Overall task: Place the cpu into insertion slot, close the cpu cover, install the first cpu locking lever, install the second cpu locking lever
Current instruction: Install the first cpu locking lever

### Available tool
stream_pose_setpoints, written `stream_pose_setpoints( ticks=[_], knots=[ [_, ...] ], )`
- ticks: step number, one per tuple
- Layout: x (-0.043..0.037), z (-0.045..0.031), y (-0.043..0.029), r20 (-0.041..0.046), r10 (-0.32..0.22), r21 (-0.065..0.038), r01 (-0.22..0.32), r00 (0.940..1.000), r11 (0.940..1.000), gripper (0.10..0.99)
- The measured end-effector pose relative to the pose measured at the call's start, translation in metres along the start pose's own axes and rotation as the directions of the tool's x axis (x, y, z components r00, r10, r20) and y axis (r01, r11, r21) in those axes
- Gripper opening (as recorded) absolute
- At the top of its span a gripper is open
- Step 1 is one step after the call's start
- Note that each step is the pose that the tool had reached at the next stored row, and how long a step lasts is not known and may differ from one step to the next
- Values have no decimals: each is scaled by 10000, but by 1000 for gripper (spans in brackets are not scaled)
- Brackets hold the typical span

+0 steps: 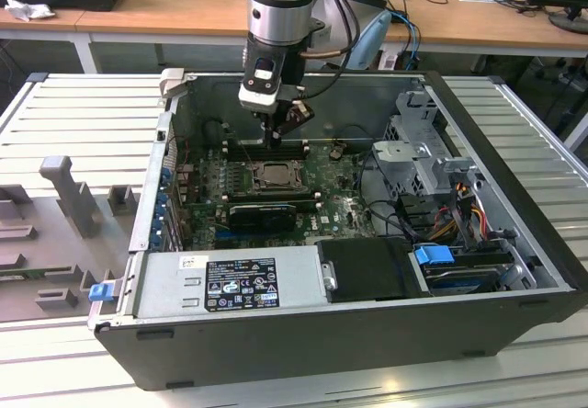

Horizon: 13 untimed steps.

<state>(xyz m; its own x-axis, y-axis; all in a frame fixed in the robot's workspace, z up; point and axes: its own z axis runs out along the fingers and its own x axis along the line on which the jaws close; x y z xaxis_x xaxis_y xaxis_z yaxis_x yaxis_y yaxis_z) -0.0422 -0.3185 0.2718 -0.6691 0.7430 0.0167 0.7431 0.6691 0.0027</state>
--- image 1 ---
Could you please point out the thin metal locking lever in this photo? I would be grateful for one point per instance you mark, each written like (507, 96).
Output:
(248, 154)

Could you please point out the silver green CPU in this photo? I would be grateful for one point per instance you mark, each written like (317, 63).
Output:
(279, 174)

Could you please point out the black RAM slot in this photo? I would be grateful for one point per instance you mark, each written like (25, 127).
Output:
(275, 190)
(289, 151)
(275, 196)
(289, 146)
(289, 155)
(289, 142)

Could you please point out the CPU socket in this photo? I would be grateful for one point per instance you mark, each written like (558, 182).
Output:
(253, 187)

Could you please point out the silver coin cell battery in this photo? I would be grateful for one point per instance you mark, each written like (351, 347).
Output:
(334, 152)

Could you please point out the pale blue teach pendant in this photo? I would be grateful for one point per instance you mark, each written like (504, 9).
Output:
(374, 36)

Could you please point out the wooden desk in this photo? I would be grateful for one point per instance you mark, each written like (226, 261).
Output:
(184, 8)
(46, 24)

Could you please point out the green motherboard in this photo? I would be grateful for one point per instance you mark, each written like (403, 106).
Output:
(331, 196)

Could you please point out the metal drive cage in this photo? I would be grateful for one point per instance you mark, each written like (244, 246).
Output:
(404, 150)

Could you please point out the black graphics card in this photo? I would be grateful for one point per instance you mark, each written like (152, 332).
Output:
(262, 218)

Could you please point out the black plastic shroud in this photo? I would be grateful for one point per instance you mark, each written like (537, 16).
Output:
(367, 265)

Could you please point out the hard disk blue carrier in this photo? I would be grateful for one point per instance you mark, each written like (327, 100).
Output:
(432, 261)

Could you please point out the silver power supply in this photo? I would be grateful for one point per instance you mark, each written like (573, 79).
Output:
(161, 284)

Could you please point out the crumpled white paper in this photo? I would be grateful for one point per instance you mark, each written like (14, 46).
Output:
(27, 10)

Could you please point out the black open PC case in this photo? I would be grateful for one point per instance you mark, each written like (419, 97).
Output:
(321, 348)

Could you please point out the grey parts rack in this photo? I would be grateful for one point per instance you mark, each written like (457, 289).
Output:
(69, 242)

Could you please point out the blue release tab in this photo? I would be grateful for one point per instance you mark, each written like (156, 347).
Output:
(100, 293)

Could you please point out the green RAM stick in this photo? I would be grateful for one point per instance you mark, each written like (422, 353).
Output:
(18, 277)

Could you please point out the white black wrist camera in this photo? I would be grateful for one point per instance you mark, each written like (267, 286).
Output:
(259, 91)

